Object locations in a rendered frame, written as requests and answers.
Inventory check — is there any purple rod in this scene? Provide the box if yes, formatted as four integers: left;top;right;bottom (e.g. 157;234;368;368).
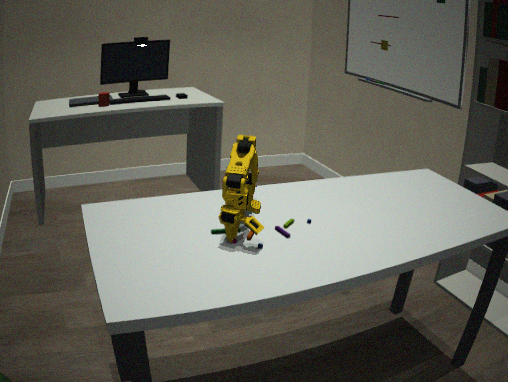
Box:
275;226;290;238

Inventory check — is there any lime green rod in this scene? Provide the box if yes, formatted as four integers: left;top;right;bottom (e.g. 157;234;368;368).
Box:
283;219;294;229

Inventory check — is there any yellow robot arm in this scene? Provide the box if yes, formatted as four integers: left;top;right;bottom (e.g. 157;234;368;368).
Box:
222;135;261;214

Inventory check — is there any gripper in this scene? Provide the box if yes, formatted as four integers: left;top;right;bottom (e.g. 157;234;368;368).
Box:
219;204;264;243

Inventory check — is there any dark green rod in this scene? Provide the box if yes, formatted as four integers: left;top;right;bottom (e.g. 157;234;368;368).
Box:
211;228;241;234

